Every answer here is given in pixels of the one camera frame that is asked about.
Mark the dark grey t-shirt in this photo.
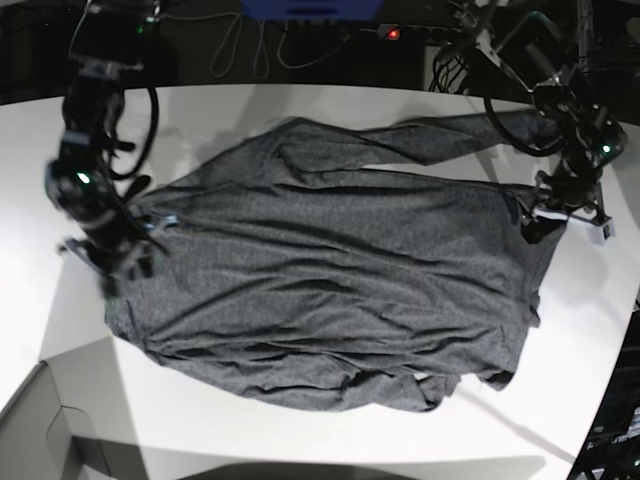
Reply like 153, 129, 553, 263
105, 115, 566, 412

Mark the black power strip red light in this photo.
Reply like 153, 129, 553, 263
377, 24, 465, 46

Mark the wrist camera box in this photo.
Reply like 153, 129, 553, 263
589, 221, 615, 246

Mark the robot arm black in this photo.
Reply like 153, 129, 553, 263
44, 1, 177, 297
442, 1, 628, 244

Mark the black cable bundle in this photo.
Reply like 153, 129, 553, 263
430, 45, 471, 95

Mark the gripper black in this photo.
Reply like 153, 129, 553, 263
58, 215, 179, 295
519, 169, 612, 245

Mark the blue box at top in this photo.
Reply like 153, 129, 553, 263
241, 0, 383, 21

